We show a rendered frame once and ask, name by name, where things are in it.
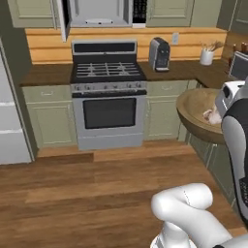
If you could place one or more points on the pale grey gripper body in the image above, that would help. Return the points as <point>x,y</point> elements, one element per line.
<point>221,104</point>

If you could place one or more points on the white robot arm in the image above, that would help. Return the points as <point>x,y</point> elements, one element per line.
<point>190,213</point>

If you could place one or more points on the white garlic bulb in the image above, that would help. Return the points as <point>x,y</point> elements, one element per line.
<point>213,117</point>

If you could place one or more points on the brown wooden bowl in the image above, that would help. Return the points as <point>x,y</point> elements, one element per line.
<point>193,106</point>

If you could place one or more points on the white microwave turntable plate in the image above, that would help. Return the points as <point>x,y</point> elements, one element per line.
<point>99,21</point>

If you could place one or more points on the silver microwave oven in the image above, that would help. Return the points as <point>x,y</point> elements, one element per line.
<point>100,11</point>

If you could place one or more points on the grey microwave door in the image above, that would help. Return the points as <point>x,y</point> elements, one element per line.
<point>63,19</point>

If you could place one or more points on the silver toaster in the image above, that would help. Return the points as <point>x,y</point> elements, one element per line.
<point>239,66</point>

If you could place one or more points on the white utensil pot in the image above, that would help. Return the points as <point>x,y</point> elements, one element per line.
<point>206,58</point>

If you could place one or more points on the green lower cupboards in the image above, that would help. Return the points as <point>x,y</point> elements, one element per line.
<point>163,109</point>
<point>223,168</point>
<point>50,117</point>

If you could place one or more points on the green cupboards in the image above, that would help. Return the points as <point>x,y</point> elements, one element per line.
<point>163,109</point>
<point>223,168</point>
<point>169,12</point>
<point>50,117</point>
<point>237,14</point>
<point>32,13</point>

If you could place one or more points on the wooden utensils bunch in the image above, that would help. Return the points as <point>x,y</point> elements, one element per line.
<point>213,46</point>

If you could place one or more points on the brown knife block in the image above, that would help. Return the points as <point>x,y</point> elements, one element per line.
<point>244,47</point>

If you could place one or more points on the grey coffee machine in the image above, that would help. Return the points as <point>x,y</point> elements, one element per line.
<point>159,55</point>

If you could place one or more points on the green upper cupboards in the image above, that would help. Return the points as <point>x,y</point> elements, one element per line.
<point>169,12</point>
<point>237,14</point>
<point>32,13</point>

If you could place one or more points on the silver stove with oven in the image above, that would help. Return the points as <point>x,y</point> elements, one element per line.
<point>108,106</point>

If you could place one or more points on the white wall outlet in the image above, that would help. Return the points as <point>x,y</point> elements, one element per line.
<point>175,38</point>

